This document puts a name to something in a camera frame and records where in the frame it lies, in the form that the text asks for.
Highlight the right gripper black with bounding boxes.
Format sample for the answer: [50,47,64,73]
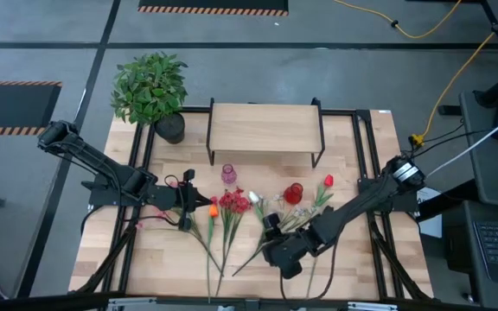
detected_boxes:
[262,213,322,280]

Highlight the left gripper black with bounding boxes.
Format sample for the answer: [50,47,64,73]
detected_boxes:
[146,168,214,232]

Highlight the orange artificial tulip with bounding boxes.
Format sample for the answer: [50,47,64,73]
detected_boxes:
[205,203,220,304]

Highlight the red artificial flower bunch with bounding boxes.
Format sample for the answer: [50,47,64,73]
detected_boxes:
[209,187,252,298]

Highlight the dark artificial tulip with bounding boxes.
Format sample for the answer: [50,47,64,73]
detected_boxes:
[304,206,335,300]

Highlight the pink glass vase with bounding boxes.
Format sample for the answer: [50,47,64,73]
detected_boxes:
[220,162,238,186]

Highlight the white artificial flower bunch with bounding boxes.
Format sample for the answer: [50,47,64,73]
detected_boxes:
[233,193,322,277]

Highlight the white artificial tulip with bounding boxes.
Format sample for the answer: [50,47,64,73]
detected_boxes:
[247,191,271,225]

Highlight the wooden shelf black metal legs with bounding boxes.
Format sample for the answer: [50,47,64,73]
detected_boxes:
[205,97,327,169]

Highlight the red glass vase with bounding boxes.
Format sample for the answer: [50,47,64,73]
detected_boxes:
[283,181,304,206]

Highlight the green potted plant black pot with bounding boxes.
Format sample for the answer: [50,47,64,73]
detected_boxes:
[109,51,189,146]

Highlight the white paper sheet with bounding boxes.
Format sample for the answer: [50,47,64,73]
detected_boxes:
[416,186,444,239]

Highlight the dark desk with keyboard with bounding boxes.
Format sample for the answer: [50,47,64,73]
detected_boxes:
[441,200,498,311]

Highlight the black crossbar silver brackets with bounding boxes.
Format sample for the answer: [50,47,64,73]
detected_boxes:
[0,291,498,311]

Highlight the long black hazard-striped mat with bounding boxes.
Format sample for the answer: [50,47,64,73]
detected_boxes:
[137,0,290,17]

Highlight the wide black hazard-striped mat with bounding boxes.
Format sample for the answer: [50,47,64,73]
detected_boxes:
[0,80,63,137]

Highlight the dark grey side desk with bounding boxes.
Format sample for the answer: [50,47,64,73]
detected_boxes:
[459,90,498,211]

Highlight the black aluminium table frame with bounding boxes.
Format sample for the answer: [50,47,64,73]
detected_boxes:
[67,105,435,303]

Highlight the yellow hanging cable with plug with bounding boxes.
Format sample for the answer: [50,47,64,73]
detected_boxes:
[408,3,498,148]

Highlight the white cable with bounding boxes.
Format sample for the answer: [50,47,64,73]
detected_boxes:
[425,107,498,179]

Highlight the yellow floor cable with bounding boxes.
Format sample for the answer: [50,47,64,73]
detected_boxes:
[333,0,464,40]

